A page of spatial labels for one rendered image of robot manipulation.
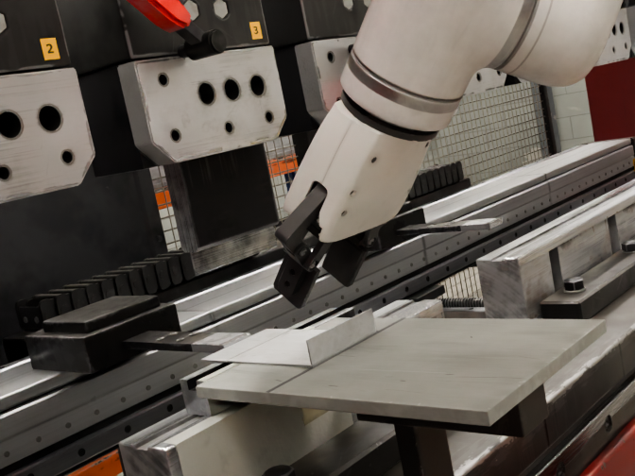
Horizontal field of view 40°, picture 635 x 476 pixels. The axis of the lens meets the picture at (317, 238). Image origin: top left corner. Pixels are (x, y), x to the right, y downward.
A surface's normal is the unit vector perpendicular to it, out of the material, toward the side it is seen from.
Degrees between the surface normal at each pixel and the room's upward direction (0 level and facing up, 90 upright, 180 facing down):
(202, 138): 90
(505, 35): 118
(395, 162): 131
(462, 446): 0
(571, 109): 90
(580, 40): 110
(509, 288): 90
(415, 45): 106
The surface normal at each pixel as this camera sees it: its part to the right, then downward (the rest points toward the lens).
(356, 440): -0.19, -0.97
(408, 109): 0.01, 0.57
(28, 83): 0.75, -0.05
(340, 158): -0.48, 0.20
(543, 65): -0.13, 0.83
